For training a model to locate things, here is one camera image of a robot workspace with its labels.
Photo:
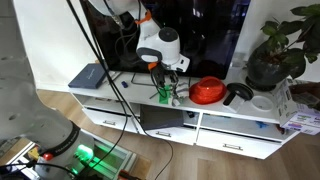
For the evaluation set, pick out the potted green plant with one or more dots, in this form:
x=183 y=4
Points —
x=290 y=45

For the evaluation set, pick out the red sequin hat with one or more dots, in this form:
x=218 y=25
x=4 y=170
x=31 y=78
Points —
x=208 y=90

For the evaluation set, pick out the small blue object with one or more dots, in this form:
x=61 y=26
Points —
x=124 y=84

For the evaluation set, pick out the dark grey open drawer box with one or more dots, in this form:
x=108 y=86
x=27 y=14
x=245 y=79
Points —
x=153 y=117

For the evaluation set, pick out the green plastic case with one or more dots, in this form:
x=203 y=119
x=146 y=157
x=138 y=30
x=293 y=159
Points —
x=164 y=95

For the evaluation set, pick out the white cardboard box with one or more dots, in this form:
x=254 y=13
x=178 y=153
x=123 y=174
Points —
x=298 y=106

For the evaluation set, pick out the black flat screen television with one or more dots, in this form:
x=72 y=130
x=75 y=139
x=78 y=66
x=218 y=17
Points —
x=208 y=31

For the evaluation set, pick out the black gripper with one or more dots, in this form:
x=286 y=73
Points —
x=158 y=74

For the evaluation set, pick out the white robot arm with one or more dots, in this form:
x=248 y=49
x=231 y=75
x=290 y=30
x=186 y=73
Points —
x=64 y=148

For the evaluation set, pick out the white round dish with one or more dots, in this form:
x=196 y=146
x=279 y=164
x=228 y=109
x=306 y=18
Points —
x=262 y=103

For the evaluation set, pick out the dark blue flat box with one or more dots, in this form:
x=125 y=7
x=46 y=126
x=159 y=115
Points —
x=90 y=77

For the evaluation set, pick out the white tv stand cabinet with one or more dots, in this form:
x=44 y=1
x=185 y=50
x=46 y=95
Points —
x=247 y=132

